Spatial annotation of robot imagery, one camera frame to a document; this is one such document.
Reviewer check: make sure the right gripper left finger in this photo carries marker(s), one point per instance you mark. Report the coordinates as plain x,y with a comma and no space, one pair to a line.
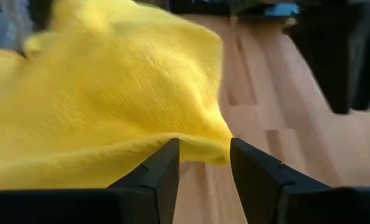
147,202

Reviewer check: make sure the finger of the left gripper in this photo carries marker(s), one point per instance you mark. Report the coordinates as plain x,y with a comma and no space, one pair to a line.
368,62
328,56

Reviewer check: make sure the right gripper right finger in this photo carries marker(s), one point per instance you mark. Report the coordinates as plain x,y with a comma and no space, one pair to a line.
266,199

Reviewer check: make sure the yellow microfiber towel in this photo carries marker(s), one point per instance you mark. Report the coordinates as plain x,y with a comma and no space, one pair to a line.
110,93

